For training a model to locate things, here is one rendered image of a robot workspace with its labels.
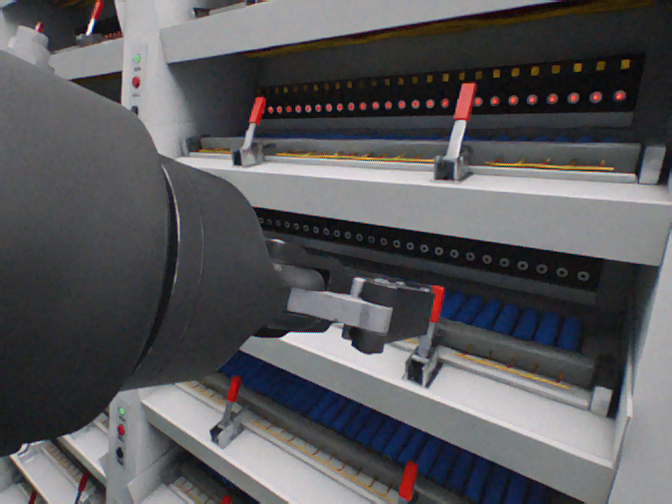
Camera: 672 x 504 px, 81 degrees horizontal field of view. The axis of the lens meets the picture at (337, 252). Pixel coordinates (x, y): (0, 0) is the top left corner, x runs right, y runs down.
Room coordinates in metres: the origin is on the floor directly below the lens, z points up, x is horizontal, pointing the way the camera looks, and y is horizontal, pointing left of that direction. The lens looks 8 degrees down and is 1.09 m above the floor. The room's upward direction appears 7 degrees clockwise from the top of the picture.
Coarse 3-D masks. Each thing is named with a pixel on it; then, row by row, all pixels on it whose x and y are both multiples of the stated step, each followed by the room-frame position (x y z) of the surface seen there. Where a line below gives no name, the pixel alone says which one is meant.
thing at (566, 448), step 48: (288, 240) 0.66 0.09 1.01; (528, 288) 0.46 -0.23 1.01; (576, 288) 0.43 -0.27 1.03; (288, 336) 0.44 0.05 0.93; (336, 336) 0.44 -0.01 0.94; (624, 336) 0.37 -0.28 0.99; (336, 384) 0.41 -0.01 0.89; (384, 384) 0.37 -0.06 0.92; (432, 384) 0.35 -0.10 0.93; (480, 384) 0.35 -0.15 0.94; (576, 384) 0.34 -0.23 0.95; (624, 384) 0.29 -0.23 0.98; (432, 432) 0.35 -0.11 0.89; (480, 432) 0.32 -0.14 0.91; (528, 432) 0.30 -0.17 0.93; (576, 432) 0.29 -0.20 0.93; (624, 432) 0.25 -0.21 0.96; (576, 480) 0.28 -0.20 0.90
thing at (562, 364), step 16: (448, 320) 0.41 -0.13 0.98; (448, 336) 0.40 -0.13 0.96; (464, 336) 0.39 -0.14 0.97; (480, 336) 0.38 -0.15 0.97; (496, 336) 0.38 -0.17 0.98; (512, 336) 0.38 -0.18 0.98; (480, 352) 0.38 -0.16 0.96; (496, 352) 0.38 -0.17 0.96; (512, 352) 0.37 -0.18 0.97; (528, 352) 0.36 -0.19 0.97; (544, 352) 0.35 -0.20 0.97; (560, 352) 0.35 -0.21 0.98; (576, 352) 0.35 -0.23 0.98; (528, 368) 0.36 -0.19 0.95; (544, 368) 0.35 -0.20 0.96; (560, 368) 0.34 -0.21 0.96; (576, 368) 0.34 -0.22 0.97; (592, 368) 0.33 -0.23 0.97; (560, 384) 0.33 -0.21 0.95
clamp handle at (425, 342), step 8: (432, 288) 0.38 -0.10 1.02; (440, 288) 0.37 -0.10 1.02; (440, 296) 0.37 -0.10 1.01; (440, 304) 0.37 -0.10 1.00; (432, 312) 0.37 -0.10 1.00; (440, 312) 0.37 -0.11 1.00; (432, 320) 0.37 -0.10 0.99; (432, 328) 0.37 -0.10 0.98; (424, 336) 0.37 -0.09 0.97; (432, 336) 0.37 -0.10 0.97; (424, 344) 0.36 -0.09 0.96; (424, 352) 0.36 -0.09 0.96
